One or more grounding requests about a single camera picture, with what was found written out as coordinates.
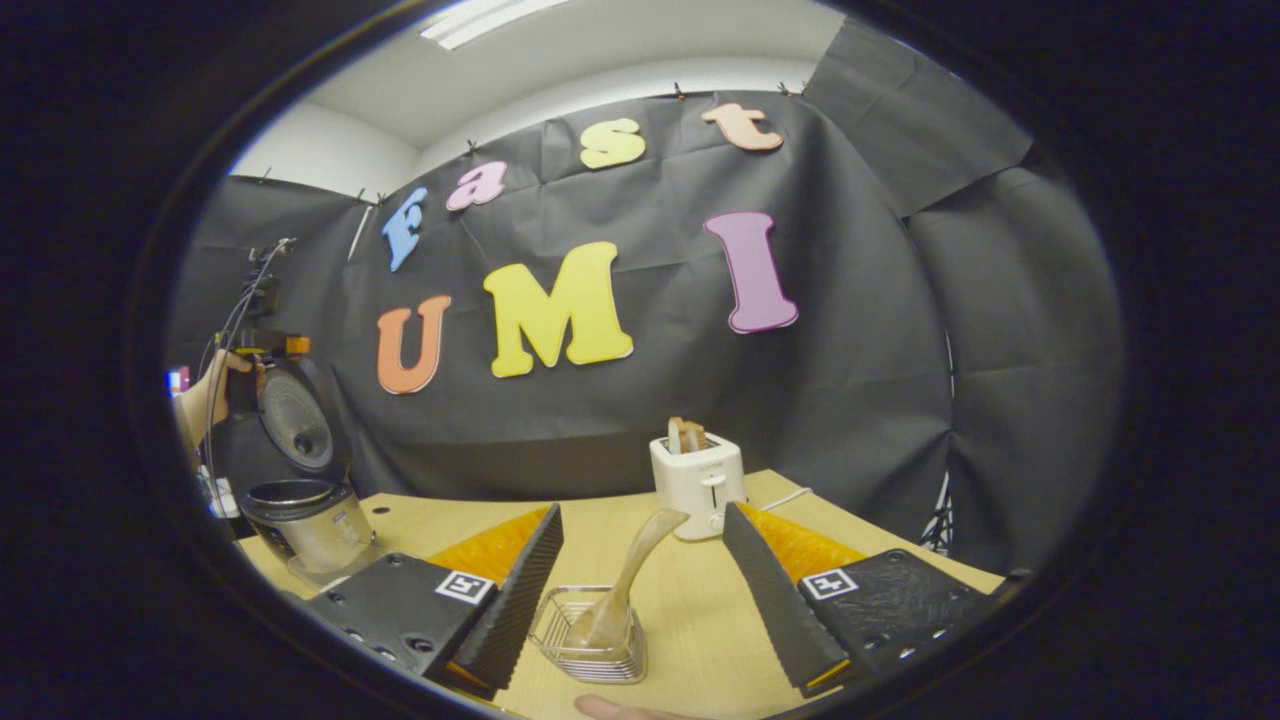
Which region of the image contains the black backdrop cloth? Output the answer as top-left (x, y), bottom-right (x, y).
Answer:
top-left (165, 20), bottom-right (1127, 577)

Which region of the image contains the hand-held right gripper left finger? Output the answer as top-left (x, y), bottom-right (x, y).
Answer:
top-left (305, 502), bottom-right (565, 699)

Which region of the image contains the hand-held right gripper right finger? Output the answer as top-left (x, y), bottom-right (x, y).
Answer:
top-left (722, 501), bottom-right (1007, 699)

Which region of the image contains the silver black rice cooker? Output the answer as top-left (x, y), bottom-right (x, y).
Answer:
top-left (237, 364), bottom-right (380, 577)

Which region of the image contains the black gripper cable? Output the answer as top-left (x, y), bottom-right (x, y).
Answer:
top-left (203, 240), bottom-right (291, 483)

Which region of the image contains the wooden spoon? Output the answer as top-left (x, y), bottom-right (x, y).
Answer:
top-left (569, 507), bottom-right (692, 650)

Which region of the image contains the metal wire chopstick holder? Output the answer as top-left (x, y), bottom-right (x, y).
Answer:
top-left (527, 584), bottom-right (649, 686)

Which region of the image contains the white toaster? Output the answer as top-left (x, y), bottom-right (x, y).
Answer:
top-left (649, 432), bottom-right (749, 543)

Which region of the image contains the white metal frame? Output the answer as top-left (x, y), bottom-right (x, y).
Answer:
top-left (919, 469), bottom-right (954, 554)

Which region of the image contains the clear plastic container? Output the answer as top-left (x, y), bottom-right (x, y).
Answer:
top-left (285, 544), bottom-right (387, 593)

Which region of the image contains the ceiling light panel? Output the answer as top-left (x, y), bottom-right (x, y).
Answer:
top-left (419, 0), bottom-right (573, 52)

